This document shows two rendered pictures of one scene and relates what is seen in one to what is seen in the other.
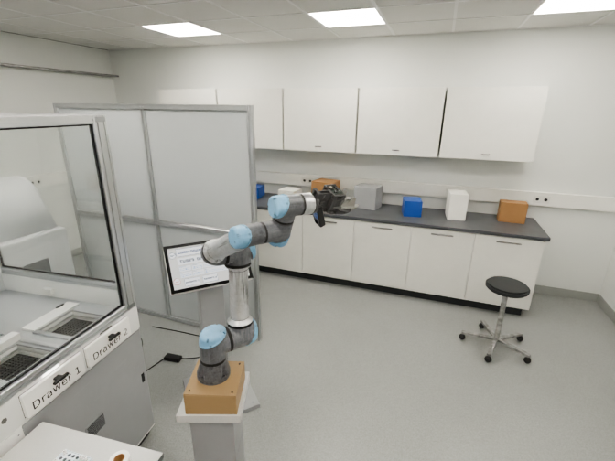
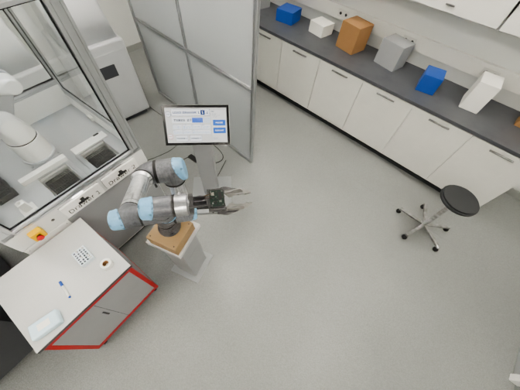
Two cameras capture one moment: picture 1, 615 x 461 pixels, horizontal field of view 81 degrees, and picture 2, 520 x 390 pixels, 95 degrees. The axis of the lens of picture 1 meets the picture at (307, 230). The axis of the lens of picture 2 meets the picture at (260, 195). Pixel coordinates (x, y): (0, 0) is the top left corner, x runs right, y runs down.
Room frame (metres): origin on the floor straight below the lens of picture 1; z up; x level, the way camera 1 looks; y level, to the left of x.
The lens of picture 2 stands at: (0.92, -0.35, 2.42)
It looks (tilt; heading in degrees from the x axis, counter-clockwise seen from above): 58 degrees down; 18
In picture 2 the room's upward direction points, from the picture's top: 6 degrees clockwise
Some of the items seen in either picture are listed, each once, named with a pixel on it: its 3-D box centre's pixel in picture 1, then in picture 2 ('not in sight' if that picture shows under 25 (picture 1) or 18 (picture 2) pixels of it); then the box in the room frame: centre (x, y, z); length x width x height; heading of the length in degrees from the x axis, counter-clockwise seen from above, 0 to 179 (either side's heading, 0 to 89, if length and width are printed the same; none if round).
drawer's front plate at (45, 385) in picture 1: (55, 382); (83, 200); (1.27, 1.10, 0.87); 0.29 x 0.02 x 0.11; 166
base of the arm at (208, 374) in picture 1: (213, 364); (168, 224); (1.35, 0.42, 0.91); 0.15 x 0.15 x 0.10
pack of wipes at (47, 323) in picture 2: not in sight; (46, 324); (0.56, 0.75, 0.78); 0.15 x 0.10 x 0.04; 154
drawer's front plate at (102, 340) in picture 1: (109, 340); (121, 172); (1.58, 1.03, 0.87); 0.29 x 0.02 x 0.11; 166
